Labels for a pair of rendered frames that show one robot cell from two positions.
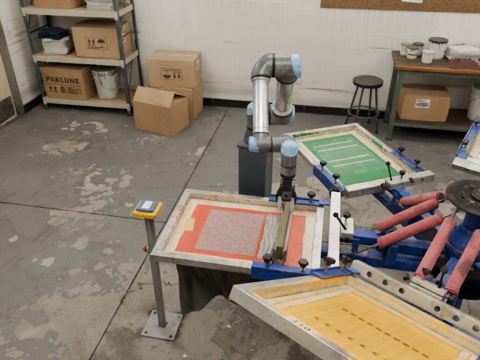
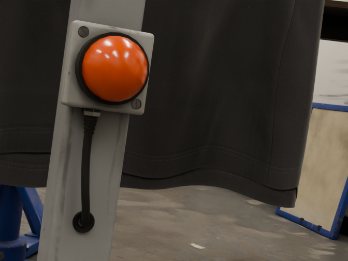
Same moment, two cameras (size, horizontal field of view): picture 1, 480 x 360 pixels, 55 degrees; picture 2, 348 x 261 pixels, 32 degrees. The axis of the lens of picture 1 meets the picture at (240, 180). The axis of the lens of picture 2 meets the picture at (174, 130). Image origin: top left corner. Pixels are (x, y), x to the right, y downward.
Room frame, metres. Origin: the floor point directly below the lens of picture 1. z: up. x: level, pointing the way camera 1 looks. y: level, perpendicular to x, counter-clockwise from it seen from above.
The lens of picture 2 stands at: (2.27, 0.87, 0.64)
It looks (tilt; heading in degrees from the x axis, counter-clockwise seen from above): 3 degrees down; 238
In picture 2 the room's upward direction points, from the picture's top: 8 degrees clockwise
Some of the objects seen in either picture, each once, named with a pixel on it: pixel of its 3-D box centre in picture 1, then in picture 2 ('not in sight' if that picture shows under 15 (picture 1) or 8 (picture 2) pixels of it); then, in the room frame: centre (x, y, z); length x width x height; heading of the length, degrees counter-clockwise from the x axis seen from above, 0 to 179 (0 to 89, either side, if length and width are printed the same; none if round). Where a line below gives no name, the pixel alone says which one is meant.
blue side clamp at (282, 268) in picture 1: (284, 273); not in sight; (1.56, -0.20, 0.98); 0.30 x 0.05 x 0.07; 79
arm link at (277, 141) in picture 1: (283, 144); not in sight; (1.96, -0.21, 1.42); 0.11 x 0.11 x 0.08; 89
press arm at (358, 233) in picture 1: (357, 236); not in sight; (1.77, -0.57, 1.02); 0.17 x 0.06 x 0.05; 79
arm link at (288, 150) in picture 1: (288, 153); not in sight; (1.87, -0.22, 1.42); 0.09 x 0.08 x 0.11; 179
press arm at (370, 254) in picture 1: (328, 253); not in sight; (1.80, -0.45, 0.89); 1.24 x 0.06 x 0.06; 79
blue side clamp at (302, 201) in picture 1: (296, 203); not in sight; (2.11, -0.31, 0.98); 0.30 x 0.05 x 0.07; 79
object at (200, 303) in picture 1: (225, 290); not in sight; (1.69, 0.07, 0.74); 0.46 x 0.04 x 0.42; 79
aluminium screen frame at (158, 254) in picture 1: (243, 230); not in sight; (1.88, -0.02, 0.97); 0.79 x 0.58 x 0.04; 79
